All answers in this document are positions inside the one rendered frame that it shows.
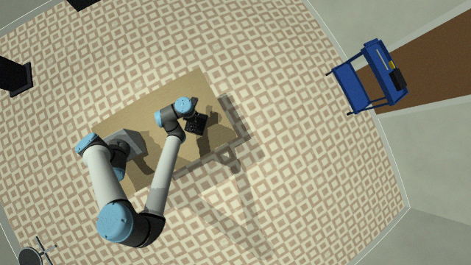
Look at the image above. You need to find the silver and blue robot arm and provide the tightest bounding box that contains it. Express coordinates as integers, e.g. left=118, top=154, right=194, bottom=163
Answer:
left=75, top=96, right=198, bottom=249

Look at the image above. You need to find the black lighting desk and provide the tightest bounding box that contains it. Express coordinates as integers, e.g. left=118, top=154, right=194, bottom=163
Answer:
left=184, top=113, right=208, bottom=135

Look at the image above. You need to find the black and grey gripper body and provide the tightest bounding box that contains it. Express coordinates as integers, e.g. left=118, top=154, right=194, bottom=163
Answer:
left=186, top=113, right=196, bottom=123

